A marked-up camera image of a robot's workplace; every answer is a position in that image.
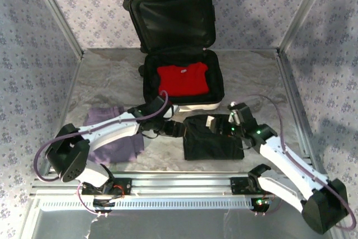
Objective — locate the red folded shirt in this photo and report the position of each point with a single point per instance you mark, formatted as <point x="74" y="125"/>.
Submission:
<point x="181" y="80"/>

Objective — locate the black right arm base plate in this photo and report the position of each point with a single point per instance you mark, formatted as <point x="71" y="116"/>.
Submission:
<point x="237" y="185"/>

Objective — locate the grey metal sheet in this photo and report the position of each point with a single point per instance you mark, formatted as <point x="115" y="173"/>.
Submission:
<point x="181" y="225"/>

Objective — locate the white hard-shell suitcase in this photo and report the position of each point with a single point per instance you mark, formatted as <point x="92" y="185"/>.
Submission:
<point x="173" y="12"/>

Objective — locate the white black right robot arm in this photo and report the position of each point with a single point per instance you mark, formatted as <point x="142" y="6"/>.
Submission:
<point x="279" y="152"/>

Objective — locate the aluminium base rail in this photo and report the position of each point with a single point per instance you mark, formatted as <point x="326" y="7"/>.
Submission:
<point x="181" y="184"/>

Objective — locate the aluminium frame post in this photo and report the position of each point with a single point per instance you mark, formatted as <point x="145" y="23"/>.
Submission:
<point x="57" y="12"/>
<point x="303" y="12"/>

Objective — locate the black garment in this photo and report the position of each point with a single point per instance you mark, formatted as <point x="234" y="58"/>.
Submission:
<point x="212" y="146"/>

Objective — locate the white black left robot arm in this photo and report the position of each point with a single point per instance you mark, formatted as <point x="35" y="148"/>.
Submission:
<point x="112" y="127"/>

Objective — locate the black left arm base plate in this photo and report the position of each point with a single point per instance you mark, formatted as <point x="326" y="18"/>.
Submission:
<point x="126" y="185"/>

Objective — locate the aluminium side rail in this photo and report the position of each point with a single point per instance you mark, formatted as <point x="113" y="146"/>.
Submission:
<point x="289" y="82"/>
<point x="63" y="110"/>

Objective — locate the purple garment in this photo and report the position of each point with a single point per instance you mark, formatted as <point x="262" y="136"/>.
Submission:
<point x="117" y="152"/>

